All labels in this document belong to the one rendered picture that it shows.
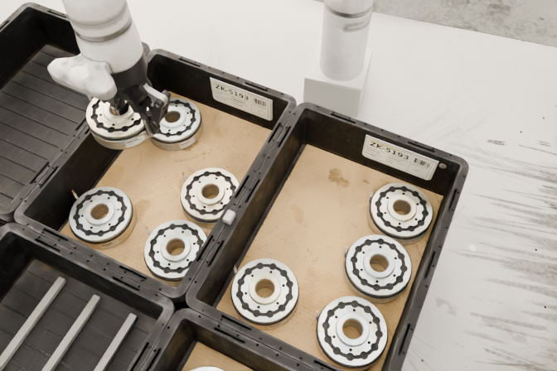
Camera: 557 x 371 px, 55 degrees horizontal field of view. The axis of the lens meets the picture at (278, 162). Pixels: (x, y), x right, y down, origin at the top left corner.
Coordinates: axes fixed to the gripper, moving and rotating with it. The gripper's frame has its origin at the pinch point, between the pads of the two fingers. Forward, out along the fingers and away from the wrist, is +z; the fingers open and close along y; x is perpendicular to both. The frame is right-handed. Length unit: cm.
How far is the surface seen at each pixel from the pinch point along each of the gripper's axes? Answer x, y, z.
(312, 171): -13.4, -23.7, 17.5
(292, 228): -1.5, -25.2, 17.5
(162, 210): 5.1, -3.6, 17.4
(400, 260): -2.5, -43.4, 14.3
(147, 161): -2.4, 4.4, 17.4
